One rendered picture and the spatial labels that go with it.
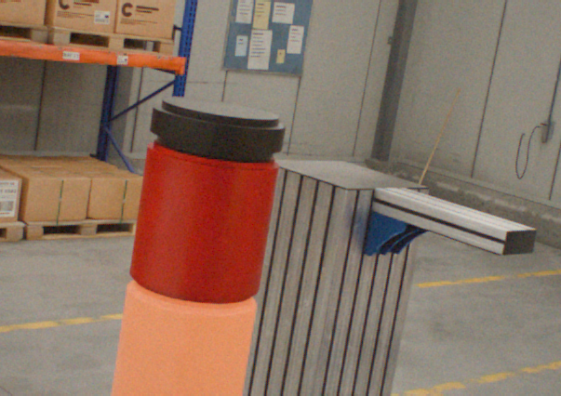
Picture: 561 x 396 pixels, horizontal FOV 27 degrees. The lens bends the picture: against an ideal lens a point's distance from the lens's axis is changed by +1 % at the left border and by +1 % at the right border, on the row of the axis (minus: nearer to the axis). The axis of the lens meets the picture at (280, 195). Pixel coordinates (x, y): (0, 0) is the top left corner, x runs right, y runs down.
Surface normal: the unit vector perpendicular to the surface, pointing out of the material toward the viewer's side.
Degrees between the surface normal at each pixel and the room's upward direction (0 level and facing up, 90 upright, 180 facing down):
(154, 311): 90
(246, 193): 90
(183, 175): 90
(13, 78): 90
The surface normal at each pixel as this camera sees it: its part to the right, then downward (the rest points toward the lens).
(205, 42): 0.68, 0.24
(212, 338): 0.36, 0.23
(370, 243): -0.72, 0.01
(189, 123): -0.40, 0.11
